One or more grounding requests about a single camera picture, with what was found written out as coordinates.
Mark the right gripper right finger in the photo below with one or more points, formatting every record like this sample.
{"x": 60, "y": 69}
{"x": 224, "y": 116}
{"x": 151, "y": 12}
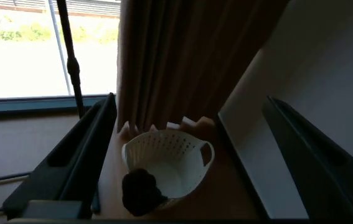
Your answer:
{"x": 328, "y": 186}

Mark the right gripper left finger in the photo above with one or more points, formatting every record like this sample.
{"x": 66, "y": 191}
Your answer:
{"x": 39, "y": 193}

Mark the black garment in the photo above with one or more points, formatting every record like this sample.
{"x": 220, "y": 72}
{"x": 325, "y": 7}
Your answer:
{"x": 140, "y": 193}

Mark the black clothes rack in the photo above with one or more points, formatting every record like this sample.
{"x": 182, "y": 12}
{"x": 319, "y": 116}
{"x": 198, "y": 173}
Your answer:
{"x": 73, "y": 68}

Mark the white laundry basket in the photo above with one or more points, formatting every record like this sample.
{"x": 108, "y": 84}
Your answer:
{"x": 170, "y": 149}

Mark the window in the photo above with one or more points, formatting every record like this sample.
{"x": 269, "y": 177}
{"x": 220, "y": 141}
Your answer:
{"x": 23, "y": 68}

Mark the brown curtain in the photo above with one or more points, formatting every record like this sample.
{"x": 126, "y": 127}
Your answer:
{"x": 188, "y": 62}

